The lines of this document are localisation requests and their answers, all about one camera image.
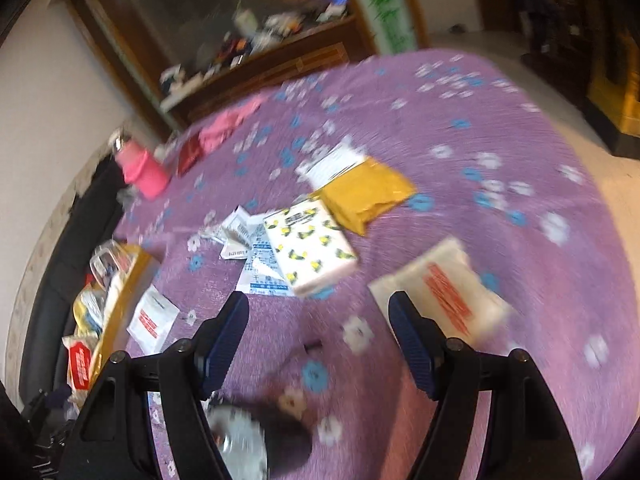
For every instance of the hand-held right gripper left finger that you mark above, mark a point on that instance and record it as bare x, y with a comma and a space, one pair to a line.
227, 340

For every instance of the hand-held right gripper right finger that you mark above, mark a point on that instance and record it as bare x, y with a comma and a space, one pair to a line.
412, 345

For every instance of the white packet with red print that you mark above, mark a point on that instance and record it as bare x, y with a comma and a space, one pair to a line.
152, 317
440, 280

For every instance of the blue and white paper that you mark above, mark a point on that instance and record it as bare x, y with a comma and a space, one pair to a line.
260, 275

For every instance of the silver speckled object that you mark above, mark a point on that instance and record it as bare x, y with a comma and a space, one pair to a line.
240, 440

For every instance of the white paper receipts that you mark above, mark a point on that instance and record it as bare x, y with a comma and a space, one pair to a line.
237, 232

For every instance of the yellow box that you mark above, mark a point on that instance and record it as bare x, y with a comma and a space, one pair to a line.
127, 290

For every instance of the lemon print tissue pack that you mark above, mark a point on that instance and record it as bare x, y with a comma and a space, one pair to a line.
310, 250

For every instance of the yellow snack bag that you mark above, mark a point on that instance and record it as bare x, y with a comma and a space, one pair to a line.
87, 310

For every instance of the clear plastic container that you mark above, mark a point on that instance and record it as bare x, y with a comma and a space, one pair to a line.
105, 262

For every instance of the red and white packet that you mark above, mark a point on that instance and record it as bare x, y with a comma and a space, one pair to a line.
80, 365

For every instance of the purple floral bed sheet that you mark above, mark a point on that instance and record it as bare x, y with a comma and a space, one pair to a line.
500, 220

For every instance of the yellow mailer bag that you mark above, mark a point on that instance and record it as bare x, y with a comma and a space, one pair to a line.
365, 195

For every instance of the dark red pouch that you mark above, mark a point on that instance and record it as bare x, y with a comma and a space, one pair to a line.
190, 156

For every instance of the pink water bottle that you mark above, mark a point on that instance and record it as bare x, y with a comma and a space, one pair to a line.
142, 172

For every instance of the white printed paper sheet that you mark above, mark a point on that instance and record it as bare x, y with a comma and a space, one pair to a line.
332, 162

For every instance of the pink cloth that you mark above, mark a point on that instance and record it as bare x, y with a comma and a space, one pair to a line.
222, 125

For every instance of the wooden cabinet with mirror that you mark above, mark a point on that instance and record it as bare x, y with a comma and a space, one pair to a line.
125, 65

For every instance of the pile of shelf clutter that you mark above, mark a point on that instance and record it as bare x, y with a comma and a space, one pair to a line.
270, 30

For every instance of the golden dark furniture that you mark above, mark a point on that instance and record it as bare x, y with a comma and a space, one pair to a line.
625, 110

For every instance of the bamboo print panel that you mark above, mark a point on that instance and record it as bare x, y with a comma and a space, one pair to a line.
385, 15

